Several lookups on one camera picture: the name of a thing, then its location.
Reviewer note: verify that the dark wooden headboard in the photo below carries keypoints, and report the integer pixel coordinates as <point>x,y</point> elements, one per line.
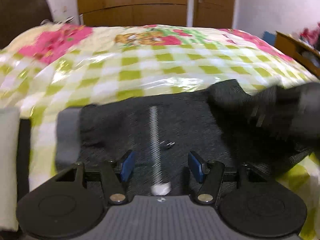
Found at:
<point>22,17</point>

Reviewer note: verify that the white folded cloth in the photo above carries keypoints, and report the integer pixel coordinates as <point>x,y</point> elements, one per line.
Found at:
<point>8,167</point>

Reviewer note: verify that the dark grey checked pants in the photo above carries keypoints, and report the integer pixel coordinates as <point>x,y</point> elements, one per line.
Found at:
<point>175,130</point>

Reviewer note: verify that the brown wooden wardrobe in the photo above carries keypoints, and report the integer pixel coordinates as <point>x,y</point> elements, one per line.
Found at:
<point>132,2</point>

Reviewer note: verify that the wooden shelf unit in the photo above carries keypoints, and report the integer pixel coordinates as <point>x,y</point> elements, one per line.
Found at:
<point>292,47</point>

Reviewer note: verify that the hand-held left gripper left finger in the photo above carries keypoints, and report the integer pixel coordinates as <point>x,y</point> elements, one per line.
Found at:
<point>127,166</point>

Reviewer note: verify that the blue foam mat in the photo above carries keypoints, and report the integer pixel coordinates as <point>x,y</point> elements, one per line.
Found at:
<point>268,37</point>

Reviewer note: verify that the black flat cloth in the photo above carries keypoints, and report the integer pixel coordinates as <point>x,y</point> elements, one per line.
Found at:
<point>24,155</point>

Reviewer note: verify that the black and white striped item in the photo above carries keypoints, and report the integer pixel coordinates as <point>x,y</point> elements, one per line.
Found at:
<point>69,19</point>

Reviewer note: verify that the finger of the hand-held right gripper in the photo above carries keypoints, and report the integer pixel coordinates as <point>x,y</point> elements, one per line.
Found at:
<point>272,112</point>

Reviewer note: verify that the brown wooden door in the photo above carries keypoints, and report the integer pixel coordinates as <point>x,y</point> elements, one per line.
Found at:
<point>215,5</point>

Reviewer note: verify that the green checked printed bedspread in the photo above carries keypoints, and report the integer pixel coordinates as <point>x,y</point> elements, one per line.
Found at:
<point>150,62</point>

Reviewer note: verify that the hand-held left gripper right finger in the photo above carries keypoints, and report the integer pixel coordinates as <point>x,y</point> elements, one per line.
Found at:
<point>196,166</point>

